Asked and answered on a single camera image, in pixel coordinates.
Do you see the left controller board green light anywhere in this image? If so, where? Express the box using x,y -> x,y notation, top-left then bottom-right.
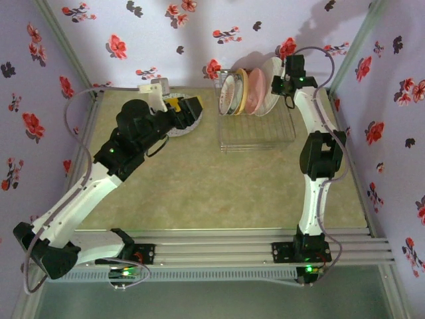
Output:
109,267 -> 140,280

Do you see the controller board green light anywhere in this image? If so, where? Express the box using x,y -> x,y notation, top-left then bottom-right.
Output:
297,265 -> 325,276
109,267 -> 140,280

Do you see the white plate red flower print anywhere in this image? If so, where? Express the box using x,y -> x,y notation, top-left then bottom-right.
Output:
218,74 -> 236,116

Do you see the yellow plate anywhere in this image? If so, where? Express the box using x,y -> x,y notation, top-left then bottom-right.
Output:
234,68 -> 249,116

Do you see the left base grey cable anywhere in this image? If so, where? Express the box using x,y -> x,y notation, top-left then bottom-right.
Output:
108,247 -> 152,290

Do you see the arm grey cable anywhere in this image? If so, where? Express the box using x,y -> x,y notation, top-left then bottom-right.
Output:
19,86 -> 140,295
294,46 -> 349,263

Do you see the large green patterned plate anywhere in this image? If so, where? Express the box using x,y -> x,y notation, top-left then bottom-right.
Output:
165,92 -> 204,138

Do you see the aluminium corner post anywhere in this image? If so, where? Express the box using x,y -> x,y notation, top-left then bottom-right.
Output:
35,0 -> 104,100
327,0 -> 391,97

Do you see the metal wire dish rack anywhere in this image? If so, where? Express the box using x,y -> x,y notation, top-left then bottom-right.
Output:
214,68 -> 297,156

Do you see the large white checked plate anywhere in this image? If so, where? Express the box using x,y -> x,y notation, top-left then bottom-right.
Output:
254,56 -> 287,117

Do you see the right controller board green light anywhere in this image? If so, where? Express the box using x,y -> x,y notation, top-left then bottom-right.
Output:
297,265 -> 325,276

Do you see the left gripper black cable loop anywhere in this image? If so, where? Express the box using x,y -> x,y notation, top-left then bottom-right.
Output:
145,136 -> 170,159

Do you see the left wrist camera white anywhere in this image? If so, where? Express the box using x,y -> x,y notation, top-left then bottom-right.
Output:
137,78 -> 171,114

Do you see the pink plate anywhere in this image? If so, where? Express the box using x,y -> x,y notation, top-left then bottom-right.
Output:
244,68 -> 266,116

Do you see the grey slotted cable duct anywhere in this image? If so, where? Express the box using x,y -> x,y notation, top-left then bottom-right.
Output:
44,268 -> 298,283

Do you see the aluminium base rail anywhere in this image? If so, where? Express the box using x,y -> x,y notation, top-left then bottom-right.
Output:
31,229 -> 396,266

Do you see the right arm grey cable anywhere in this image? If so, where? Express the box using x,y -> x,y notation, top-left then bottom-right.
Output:
294,46 -> 349,263

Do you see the left arm grey cable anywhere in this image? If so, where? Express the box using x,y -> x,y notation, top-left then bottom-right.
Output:
19,86 -> 140,295

